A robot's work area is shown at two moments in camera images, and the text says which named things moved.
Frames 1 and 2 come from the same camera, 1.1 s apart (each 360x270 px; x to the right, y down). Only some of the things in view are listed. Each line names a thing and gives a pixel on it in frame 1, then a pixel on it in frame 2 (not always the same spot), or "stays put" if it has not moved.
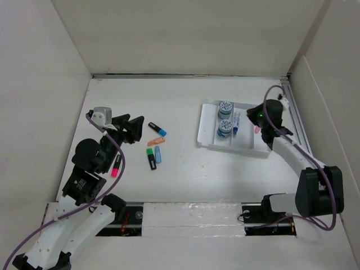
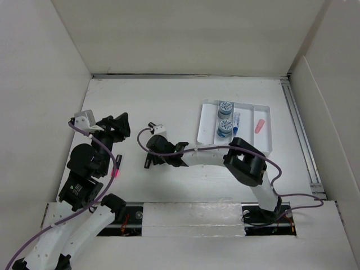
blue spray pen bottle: x=236 y=116 stays put
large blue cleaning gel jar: x=225 y=108 stays put
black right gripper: x=251 y=112 to x=157 y=159
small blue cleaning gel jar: x=224 y=130 stays put
